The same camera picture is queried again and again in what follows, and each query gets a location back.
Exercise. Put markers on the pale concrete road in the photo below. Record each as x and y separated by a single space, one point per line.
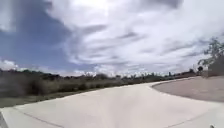
113 106

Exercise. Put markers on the row of tall shrubs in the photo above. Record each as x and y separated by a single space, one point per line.
66 83

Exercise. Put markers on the grass verge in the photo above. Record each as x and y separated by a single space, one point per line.
40 96

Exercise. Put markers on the leafy green tree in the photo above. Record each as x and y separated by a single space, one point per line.
215 56

